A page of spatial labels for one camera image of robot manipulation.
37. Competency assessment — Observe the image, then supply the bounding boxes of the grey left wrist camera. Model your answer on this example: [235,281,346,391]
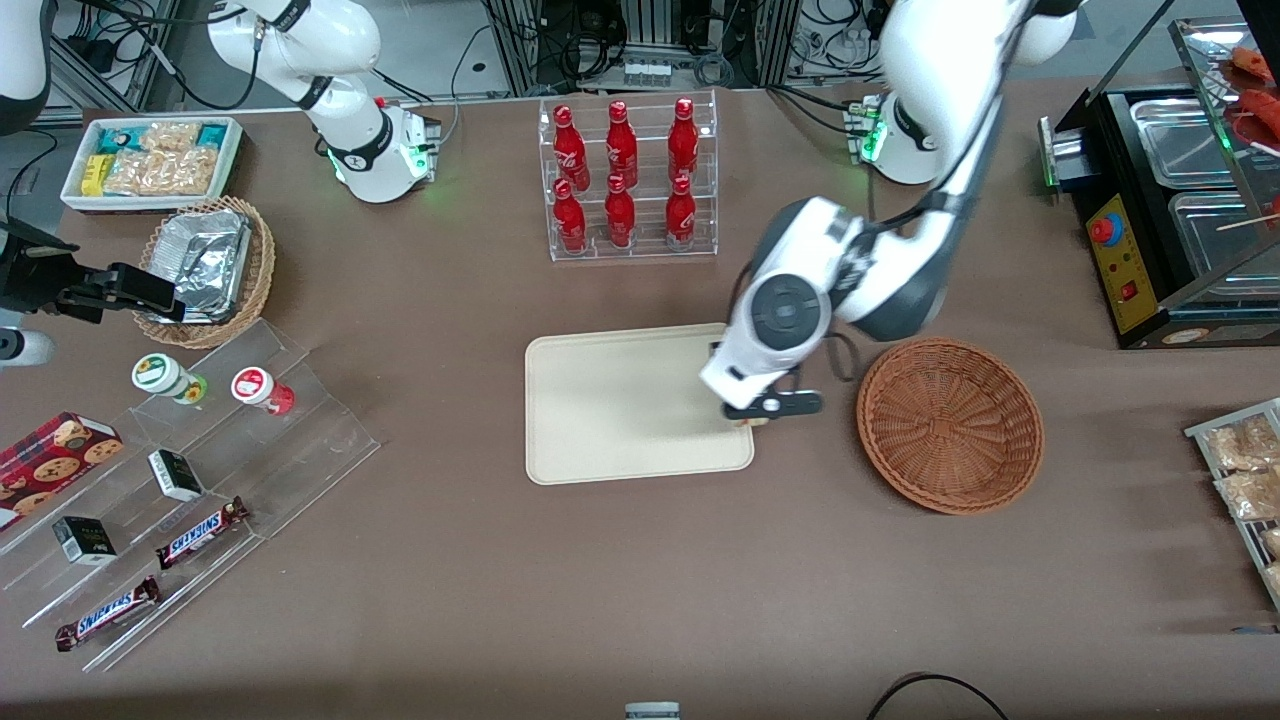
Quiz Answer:
[724,392,824,420]

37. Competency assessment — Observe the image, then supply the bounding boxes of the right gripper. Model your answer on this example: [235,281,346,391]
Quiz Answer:
[0,222,189,324]

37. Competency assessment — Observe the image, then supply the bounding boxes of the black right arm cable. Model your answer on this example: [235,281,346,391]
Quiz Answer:
[75,0,266,111]

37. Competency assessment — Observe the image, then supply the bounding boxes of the snickers bar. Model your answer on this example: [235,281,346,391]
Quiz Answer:
[55,576,161,652]
[155,497,251,571]

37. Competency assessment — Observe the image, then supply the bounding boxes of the black floor cable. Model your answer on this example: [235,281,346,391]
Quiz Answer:
[865,673,1011,720]

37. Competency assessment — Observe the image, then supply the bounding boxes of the tray of packaged snacks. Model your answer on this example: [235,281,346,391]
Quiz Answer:
[1185,398,1280,611]

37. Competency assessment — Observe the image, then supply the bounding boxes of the clear acrylic bottle rack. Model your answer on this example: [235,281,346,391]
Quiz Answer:
[538,90,719,263]

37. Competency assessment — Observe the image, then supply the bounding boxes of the clear bag of crackers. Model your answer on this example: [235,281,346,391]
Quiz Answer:
[103,148,219,197]
[140,122,203,155]

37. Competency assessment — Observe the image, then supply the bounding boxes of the clear acrylic step display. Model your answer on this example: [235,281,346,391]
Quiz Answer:
[0,318,381,673]

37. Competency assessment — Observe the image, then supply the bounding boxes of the red lid cup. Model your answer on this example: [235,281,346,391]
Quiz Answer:
[231,367,296,416]

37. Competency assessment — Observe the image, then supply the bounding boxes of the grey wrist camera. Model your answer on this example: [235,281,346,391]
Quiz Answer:
[0,328,57,368]
[724,392,824,420]

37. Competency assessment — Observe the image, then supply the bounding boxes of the brown round wicker basket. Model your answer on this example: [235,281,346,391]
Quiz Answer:
[856,337,1046,516]

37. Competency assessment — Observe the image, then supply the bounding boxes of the small black box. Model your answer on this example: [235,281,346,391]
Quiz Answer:
[52,516,118,566]
[148,449,204,502]

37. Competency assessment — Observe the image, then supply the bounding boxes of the tan oval wicker basket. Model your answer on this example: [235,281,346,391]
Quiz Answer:
[133,196,276,350]

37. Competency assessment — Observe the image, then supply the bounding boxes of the red cola bottle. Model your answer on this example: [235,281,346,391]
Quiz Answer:
[605,100,639,189]
[604,174,637,249]
[665,175,698,251]
[553,178,588,253]
[552,104,591,191]
[667,97,700,183]

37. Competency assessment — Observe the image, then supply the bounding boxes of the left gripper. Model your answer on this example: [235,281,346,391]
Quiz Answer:
[699,338,801,413]

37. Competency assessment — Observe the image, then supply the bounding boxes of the black hot dog roller machine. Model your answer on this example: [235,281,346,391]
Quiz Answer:
[1038,15,1280,351]

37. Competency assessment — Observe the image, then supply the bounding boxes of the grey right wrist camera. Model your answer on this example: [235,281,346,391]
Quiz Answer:
[0,328,57,368]

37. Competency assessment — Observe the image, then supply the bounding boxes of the red cookie box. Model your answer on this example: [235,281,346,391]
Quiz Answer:
[0,412,124,531]

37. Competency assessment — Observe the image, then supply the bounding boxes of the cream plastic tray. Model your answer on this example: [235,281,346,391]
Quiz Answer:
[525,322,756,486]

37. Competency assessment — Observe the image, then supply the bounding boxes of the green lid cup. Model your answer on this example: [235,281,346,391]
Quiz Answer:
[132,354,209,405]

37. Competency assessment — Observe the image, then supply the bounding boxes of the white rectangular snack bin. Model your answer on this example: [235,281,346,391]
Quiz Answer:
[60,116,245,214]

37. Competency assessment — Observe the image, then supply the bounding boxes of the aluminium foil container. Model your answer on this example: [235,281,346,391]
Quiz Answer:
[150,209,252,324]

